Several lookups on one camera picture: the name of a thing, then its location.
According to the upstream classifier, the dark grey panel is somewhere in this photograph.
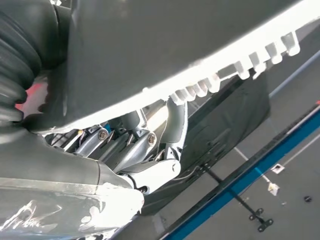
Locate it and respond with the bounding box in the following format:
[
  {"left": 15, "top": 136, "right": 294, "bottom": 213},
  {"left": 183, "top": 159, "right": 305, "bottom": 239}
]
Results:
[{"left": 141, "top": 71, "right": 271, "bottom": 216}]

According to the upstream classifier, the blue edged grey panel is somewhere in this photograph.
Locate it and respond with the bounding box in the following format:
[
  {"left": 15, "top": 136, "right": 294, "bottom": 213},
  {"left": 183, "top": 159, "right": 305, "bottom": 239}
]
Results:
[{"left": 158, "top": 102, "right": 320, "bottom": 240}]

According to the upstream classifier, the small white tag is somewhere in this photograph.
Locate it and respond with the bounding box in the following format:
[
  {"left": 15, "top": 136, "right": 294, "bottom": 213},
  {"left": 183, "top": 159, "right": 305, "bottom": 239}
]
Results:
[
  {"left": 267, "top": 182, "right": 280, "bottom": 197},
  {"left": 271, "top": 163, "right": 285, "bottom": 175}
]

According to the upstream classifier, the black bracket rod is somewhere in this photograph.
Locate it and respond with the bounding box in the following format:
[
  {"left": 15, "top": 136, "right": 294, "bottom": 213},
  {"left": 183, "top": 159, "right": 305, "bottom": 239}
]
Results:
[{"left": 202, "top": 165, "right": 275, "bottom": 233}]

